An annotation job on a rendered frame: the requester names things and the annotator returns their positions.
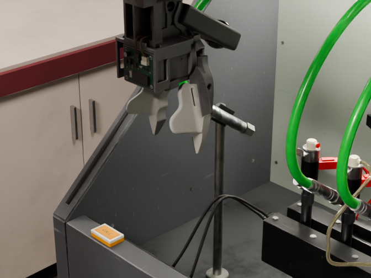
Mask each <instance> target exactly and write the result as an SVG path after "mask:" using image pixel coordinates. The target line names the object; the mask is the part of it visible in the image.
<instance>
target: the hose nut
mask: <svg viewBox="0 0 371 278"><path fill-rule="evenodd" d="M246 124H247V129H246V130H245V131H244V132H243V133H240V134H242V135H244V136H245V137H252V135H253V134H254V132H255V127H254V126H253V125H251V124H249V123H247V122H246Z"/></svg>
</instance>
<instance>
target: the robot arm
mask: <svg viewBox="0 0 371 278"><path fill-rule="evenodd" d="M123 11H124V35H120V36H116V37H115V44H116V69H117V78H121V77H124V80H126V81H127V82H130V83H132V84H135V85H138V86H140V87H142V90H141V91H140V92H139V93H138V94H137V95H136V96H134V97H133V98H132V99H131V100H129V102H128V104H127V107H126V111H127V112H128V113H129V114H149V120H150V125H151V128H152V133H153V134H154V135H158V133H159V132H160V130H161V128H162V126H163V125H164V123H165V122H166V108H167V107H168V100H167V98H168V94H169V91H170V90H172V89H175V88H178V87H179V88H178V101H179V107H178V109H177V110H176V112H175V113H174V114H173V115H172V117H171V118H170V120H169V126H170V129H171V131H172V132H173V133H175V134H183V133H192V134H193V137H192V140H193V146H194V151H195V153H200V152H201V151H202V149H203V146H204V143H205V139H206V136H207V133H208V129H209V124H210V115H211V113H212V111H213V101H214V80H213V75H212V72H211V69H210V66H209V62H208V56H207V55H205V51H204V48H205V45H204V44H203V42H202V41H201V39H203V40H205V42H206V43H207V44H208V45H209V46H210V47H212V48H214V49H223V48H226V49H230V50H236V49H237V46H238V44H239V41H240V38H241V33H240V32H238V31H237V30H235V29H233V28H232V27H231V26H230V25H229V24H228V23H227V22H225V21H223V20H216V19H215V18H213V17H211V16H209V15H207V14H205V13H204V12H202V11H200V10H198V9H196V8H194V7H193V6H191V5H189V4H186V3H183V0H123ZM122 47H123V55H124V67H122V68H120V48H122ZM186 80H189V81H190V84H189V83H182V84H181V85H180V86H179V83H180V82H183V81H186Z"/></svg>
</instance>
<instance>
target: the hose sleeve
mask: <svg viewBox="0 0 371 278"><path fill-rule="evenodd" d="M210 116H211V117H213V118H215V119H217V120H219V121H221V122H222V123H224V124H226V125H227V126H230V127H231V128H232V129H234V130H237V131H239V132H240V133H243V132H244V131H245V130H246V129H247V124H246V123H245V122H243V121H242V120H240V119H238V118H237V117H234V116H233V115H231V114H229V113H227V112H225V111H224V110H222V109H220V108H219V107H217V106H216V105H213V111H212V113H211V115H210Z"/></svg>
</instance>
